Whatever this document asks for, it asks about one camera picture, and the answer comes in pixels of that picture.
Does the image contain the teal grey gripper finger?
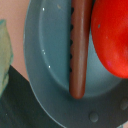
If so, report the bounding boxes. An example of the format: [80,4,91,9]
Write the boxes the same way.
[0,19,13,97]

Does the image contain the brown toy sausage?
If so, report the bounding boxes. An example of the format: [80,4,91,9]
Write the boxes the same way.
[69,0,92,99]

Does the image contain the red toy tomato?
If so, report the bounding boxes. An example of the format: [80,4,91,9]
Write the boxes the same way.
[91,0,128,78]

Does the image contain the grey saucepan on stove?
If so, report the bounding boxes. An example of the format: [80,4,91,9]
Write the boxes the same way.
[24,0,128,128]

